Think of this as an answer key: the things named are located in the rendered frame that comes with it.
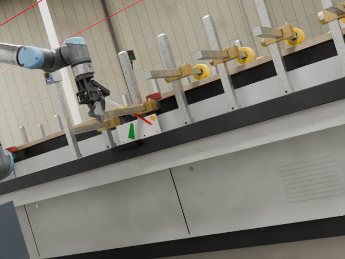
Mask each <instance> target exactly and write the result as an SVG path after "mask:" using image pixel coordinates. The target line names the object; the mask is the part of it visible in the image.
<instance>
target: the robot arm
mask: <svg viewBox="0 0 345 259"><path fill-rule="evenodd" d="M0 63H3V64H9V65H16V66H20V67H25V68H27V69H42V70H43V71H44V72H46V73H51V72H55V71H57V70H59V69H62V68H65V67H67V66H70V65H71V68H72V72H73V75H74V77H75V83H76V86H77V89H78V93H76V97H77V99H78V96H79V98H80V102H79V99H78V103H79V105H82V104H87V105H88V107H89V109H90V111H89V112H88V116H89V117H92V118H96V120H97V121H98V122H99V123H103V120H104V116H105V98H104V97H107V96H109V95H110V91H109V90H108V89H107V88H105V87H104V86H102V85H101V84H99V83H98V82H96V81H95V80H91V79H92V78H94V75H93V74H94V73H95V71H94V68H93V64H92V61H91V58H90V55H89V51H88V48H87V44H86V42H85V39H84V38H82V37H73V38H69V39H66V40H65V41H64V45H63V46H60V47H58V48H55V49H47V48H40V47H35V46H25V45H14V44H7V43H0ZM96 101H97V102H96ZM13 168H14V161H13V157H12V155H11V153H10V152H9V151H7V150H5V149H3V148H2V144H1V143H0V181H1V180H3V179H5V178H7V177H8V176H9V175H10V174H11V173H12V171H13Z"/></svg>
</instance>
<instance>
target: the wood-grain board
mask: <svg viewBox="0 0 345 259"><path fill-rule="evenodd" d="M342 32H343V35H345V27H344V28H342ZM332 39H333V37H332V34H331V32H330V33H327V34H324V35H322V36H319V37H317V38H314V39H311V40H308V41H306V42H303V43H300V44H297V45H295V46H292V47H289V48H286V49H284V50H281V52H282V56H283V57H284V56H287V55H289V54H293V53H295V52H298V51H301V50H304V49H307V48H309V47H312V46H315V45H318V44H321V43H323V42H326V41H329V40H332ZM272 60H273V59H272V56H271V54H269V55H267V56H264V57H261V58H259V59H256V60H253V61H250V62H248V63H245V64H242V65H239V66H237V67H234V68H231V69H229V74H230V76H231V75H234V74H236V73H239V72H242V71H245V70H247V69H250V68H253V67H256V66H259V65H261V64H264V63H267V62H270V61H272ZM217 80H220V75H219V73H218V74H215V75H212V76H210V77H207V78H204V79H201V80H199V81H196V82H193V83H190V84H187V85H184V86H183V89H184V92H185V91H188V90H191V89H194V88H197V87H199V86H202V85H205V84H208V83H211V82H213V81H217ZM174 95H175V93H174V90H171V91H168V92H165V93H163V94H161V99H160V100H163V99H166V98H169V97H172V96H174ZM160 100H157V101H160ZM94 123H98V121H97V120H96V118H94V119H91V120H89V121H86V122H83V123H80V124H78V125H75V126H73V128H75V127H80V126H84V125H90V124H94ZM64 134H65V131H64V130H61V131H59V132H56V133H53V134H50V135H48V136H45V137H42V138H40V139H36V140H34V141H31V142H28V143H25V144H23V145H20V146H17V147H16V149H17V151H20V150H23V149H25V148H28V147H31V146H33V145H36V144H39V143H42V142H45V141H48V140H50V139H53V138H56V137H59V136H62V135H64ZM13 153H14V152H13Z"/></svg>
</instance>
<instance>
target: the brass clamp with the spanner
mask: <svg viewBox="0 0 345 259"><path fill-rule="evenodd" d="M143 104H145V108H146V110H145V111H142V112H138V113H136V114H138V115H140V114H144V113H147V112H150V111H153V110H156V109H158V108H157V105H156V102H155V100H149V101H146V102H144V103H141V104H138V105H143ZM135 106H137V105H135Z"/></svg>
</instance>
